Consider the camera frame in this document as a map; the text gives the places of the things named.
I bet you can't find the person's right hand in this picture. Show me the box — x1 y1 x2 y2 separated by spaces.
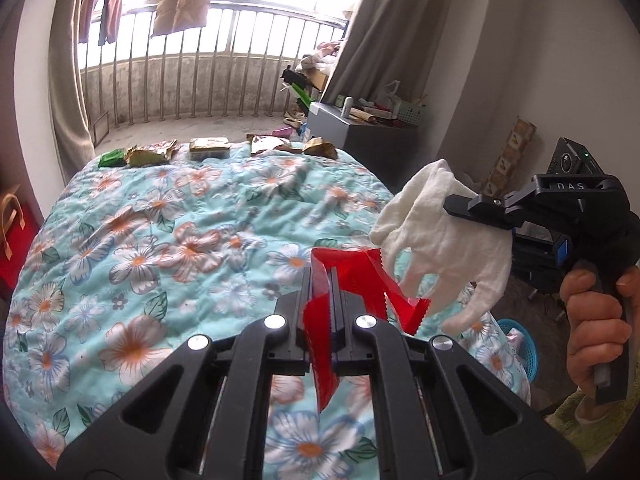
560 266 639 400

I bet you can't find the wooden patterned plank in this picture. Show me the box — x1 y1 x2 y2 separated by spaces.
480 117 537 198

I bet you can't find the grey cabinet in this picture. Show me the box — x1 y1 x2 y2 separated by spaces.
307 102 419 193

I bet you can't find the blue plastic basket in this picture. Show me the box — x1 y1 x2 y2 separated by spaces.
498 318 539 382

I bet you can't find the grey curtain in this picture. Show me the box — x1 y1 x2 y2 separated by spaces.
321 0 450 104
48 0 96 184

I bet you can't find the red plastic wrapper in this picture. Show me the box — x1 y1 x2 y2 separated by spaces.
302 247 431 411

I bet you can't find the yellow crumpled snack wrapper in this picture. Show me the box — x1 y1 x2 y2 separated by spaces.
125 140 179 167

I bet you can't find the red gift bag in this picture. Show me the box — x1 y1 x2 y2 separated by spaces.
0 186 39 299

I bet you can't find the white cloth glove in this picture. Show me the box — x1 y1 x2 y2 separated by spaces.
370 159 512 336

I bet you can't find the small rectangular food box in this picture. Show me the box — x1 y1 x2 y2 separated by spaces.
189 136 231 162

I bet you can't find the grey right curtain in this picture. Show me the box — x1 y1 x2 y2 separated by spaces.
321 0 450 104

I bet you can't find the green snack packet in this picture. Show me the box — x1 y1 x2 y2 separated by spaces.
98 148 127 168

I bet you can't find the brown crumpled wrapper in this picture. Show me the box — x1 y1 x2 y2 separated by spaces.
250 136 303 156

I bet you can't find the gold crumpled wrapper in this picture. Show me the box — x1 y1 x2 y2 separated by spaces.
303 138 338 160

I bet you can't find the yellow green sleeve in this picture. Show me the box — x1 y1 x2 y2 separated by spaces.
546 389 639 469

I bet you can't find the grey left curtain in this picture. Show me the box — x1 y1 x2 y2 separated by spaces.
48 0 96 184

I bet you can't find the floral turquoise quilt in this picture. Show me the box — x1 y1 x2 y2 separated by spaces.
2 143 530 479

